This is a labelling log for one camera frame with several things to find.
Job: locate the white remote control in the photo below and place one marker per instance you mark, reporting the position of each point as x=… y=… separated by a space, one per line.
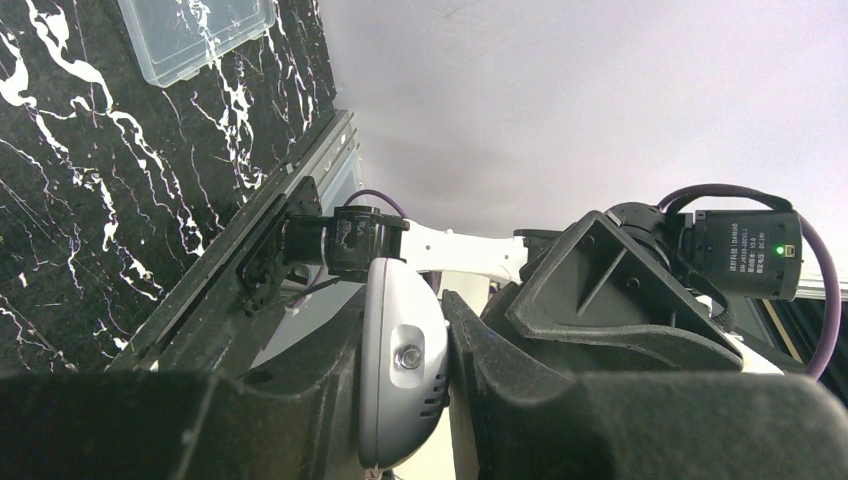
x=404 y=365

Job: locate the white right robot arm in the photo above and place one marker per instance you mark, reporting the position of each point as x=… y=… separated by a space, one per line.
x=715 y=239

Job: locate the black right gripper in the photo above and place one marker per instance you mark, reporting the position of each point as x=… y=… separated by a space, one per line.
x=595 y=300

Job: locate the clear plastic screw organizer box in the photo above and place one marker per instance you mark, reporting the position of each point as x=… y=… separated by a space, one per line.
x=173 y=40

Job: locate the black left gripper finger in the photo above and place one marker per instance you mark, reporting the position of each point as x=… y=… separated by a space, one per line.
x=293 y=417

